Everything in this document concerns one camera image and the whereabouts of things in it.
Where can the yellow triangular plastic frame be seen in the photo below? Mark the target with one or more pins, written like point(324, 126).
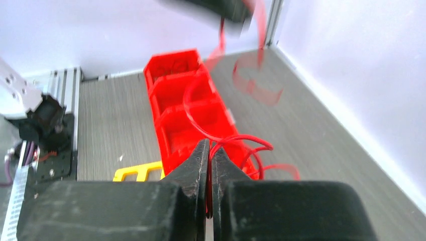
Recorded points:
point(141, 171)

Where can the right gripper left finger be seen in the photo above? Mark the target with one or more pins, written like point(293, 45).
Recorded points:
point(170, 209)

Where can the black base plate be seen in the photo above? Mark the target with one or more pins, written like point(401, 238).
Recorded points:
point(62, 165)

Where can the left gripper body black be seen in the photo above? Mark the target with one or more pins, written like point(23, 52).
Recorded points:
point(233, 16)

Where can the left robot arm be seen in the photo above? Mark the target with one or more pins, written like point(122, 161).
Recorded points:
point(45, 45)

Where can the aluminium front rail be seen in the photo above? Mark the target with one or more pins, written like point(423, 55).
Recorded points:
point(64, 85)

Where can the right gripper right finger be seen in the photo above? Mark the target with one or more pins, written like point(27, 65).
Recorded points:
point(245, 209)

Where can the red four-compartment bin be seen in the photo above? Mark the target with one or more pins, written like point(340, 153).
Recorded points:
point(186, 105)

